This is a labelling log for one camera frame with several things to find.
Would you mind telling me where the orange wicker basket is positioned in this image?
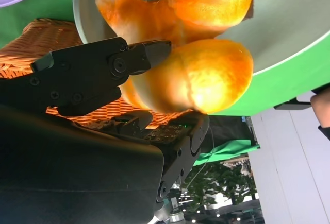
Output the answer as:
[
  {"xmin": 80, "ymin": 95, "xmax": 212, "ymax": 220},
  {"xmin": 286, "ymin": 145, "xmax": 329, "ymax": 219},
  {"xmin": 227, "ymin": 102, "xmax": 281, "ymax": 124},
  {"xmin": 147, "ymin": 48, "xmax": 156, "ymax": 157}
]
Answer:
[{"xmin": 0, "ymin": 18, "xmax": 193, "ymax": 132}]

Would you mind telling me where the green backdrop cloth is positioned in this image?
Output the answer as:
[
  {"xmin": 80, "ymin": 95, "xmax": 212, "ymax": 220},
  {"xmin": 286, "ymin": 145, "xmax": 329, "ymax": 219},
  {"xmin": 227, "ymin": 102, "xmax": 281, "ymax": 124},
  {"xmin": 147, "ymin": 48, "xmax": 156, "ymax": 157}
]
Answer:
[{"xmin": 192, "ymin": 139, "xmax": 261, "ymax": 167}]

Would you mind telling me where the grey round bowl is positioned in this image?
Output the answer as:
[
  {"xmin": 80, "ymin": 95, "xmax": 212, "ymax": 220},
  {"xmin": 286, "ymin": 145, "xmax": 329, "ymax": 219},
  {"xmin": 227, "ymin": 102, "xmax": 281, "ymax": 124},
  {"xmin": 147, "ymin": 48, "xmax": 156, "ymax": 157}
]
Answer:
[{"xmin": 72, "ymin": 0, "xmax": 330, "ymax": 77}]

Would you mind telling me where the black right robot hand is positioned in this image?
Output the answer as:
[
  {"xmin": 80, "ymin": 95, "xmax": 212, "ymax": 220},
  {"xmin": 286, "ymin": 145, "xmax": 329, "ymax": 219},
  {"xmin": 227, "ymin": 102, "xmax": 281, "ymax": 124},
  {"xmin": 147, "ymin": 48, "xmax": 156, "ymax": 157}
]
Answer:
[{"xmin": 0, "ymin": 37, "xmax": 210, "ymax": 224}]

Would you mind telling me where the black backdrop curtain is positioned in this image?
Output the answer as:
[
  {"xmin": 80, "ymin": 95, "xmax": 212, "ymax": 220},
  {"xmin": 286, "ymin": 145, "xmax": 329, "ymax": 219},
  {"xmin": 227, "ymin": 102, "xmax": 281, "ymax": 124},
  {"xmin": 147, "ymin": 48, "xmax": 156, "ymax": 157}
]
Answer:
[{"xmin": 206, "ymin": 114, "xmax": 258, "ymax": 149}]

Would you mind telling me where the thin white wire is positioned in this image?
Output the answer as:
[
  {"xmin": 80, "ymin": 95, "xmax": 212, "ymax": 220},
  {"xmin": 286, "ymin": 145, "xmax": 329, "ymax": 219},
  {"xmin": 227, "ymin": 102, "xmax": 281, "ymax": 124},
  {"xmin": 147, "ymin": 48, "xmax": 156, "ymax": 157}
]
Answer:
[{"xmin": 184, "ymin": 128, "xmax": 216, "ymax": 187}]

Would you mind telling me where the green leafy plant wall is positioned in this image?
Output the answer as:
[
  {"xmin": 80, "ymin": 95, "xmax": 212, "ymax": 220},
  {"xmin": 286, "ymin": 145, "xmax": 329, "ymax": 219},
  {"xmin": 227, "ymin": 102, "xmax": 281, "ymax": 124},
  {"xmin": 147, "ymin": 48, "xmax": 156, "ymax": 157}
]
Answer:
[{"xmin": 184, "ymin": 157, "xmax": 260, "ymax": 212}]

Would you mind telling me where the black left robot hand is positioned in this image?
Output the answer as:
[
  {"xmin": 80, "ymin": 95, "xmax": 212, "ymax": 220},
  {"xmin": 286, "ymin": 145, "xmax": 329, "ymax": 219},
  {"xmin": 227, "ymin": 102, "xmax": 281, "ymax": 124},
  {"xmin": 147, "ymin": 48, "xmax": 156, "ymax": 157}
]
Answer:
[{"xmin": 273, "ymin": 84, "xmax": 330, "ymax": 141}]

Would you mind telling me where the orange striped ring bread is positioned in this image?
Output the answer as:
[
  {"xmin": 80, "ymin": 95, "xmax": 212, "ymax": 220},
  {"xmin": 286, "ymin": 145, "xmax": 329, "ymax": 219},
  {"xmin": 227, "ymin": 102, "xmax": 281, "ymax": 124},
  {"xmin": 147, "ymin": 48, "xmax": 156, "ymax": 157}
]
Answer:
[
  {"xmin": 94, "ymin": 0, "xmax": 255, "ymax": 45},
  {"xmin": 121, "ymin": 38, "xmax": 254, "ymax": 114}
]

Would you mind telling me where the green tablecloth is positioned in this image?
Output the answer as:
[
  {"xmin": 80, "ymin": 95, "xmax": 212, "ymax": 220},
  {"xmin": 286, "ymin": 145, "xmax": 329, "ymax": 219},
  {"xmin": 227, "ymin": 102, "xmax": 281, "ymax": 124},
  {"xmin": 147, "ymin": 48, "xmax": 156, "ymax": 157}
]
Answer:
[{"xmin": 0, "ymin": 0, "xmax": 330, "ymax": 118}]

